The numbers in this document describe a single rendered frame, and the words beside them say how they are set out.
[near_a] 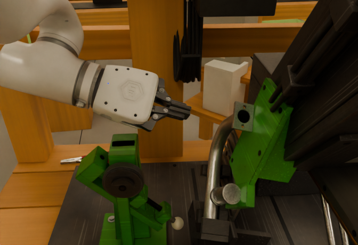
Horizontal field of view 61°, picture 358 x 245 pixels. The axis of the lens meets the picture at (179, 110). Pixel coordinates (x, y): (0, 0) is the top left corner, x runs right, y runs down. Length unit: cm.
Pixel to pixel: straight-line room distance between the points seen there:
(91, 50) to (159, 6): 26
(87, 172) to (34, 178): 44
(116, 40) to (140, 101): 41
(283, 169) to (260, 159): 6
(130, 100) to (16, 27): 21
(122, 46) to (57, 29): 36
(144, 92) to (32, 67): 19
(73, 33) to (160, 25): 28
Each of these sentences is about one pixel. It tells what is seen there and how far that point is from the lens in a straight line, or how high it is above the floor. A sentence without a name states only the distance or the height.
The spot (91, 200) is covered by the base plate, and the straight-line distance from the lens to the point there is 87.
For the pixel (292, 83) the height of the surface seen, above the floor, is 133.
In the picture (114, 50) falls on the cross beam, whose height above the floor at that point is 121.
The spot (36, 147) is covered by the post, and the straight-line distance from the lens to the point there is 104.
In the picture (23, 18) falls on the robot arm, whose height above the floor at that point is 142.
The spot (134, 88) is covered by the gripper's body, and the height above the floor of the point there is 127.
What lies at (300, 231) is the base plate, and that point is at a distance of 82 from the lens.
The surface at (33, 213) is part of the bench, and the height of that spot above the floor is 88.
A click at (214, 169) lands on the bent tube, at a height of 105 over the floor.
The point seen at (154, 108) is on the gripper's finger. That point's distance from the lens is 55.
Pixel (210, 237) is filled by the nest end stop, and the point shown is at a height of 97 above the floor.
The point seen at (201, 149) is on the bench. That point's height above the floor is 88.
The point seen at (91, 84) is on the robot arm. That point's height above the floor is 129.
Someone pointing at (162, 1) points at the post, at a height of 136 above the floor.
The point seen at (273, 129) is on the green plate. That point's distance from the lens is 53.
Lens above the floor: 151
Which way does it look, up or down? 30 degrees down
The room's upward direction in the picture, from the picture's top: straight up
